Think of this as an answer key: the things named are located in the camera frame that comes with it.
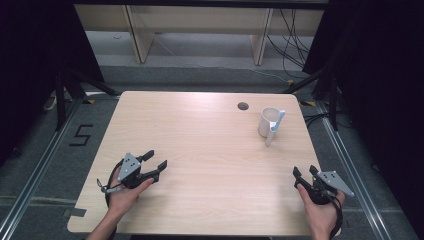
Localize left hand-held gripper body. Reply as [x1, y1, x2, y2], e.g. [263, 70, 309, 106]
[117, 152, 151, 190]

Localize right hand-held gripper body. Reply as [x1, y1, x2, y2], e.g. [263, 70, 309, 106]
[301, 170, 355, 205]

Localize light blue toothbrush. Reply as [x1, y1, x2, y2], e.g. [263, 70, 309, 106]
[270, 109, 287, 133]

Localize white cup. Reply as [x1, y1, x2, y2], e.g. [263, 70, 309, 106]
[257, 106, 284, 148]

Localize person's left hand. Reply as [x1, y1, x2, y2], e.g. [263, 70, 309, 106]
[108, 166, 155, 218]

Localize person's right hand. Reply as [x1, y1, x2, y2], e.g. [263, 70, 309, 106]
[297, 184, 346, 240]

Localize grey tape patch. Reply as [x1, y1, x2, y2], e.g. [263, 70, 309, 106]
[62, 207, 88, 219]

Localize black metal stand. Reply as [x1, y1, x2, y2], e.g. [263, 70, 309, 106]
[54, 66, 122, 132]
[282, 66, 340, 132]

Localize light wooden shelf unit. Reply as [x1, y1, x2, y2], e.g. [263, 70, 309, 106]
[73, 3, 325, 66]

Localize dark curtain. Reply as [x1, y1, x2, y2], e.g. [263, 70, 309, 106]
[302, 0, 424, 238]
[0, 0, 105, 168]

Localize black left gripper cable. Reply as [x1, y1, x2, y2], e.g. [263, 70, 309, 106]
[104, 159, 125, 240]

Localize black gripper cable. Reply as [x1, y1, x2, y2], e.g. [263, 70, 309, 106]
[104, 159, 125, 240]
[328, 193, 345, 240]

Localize silver cable plug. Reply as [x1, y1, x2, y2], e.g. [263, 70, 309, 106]
[96, 178, 123, 195]

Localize metal floor rail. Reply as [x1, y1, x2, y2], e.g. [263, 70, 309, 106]
[314, 99, 395, 240]
[0, 98, 83, 240]

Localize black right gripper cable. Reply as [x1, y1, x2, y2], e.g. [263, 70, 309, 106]
[328, 193, 345, 240]

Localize black floor cable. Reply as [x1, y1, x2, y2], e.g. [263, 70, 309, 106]
[303, 112, 335, 130]

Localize bundle of black cables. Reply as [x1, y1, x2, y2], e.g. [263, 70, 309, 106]
[266, 8, 315, 80]

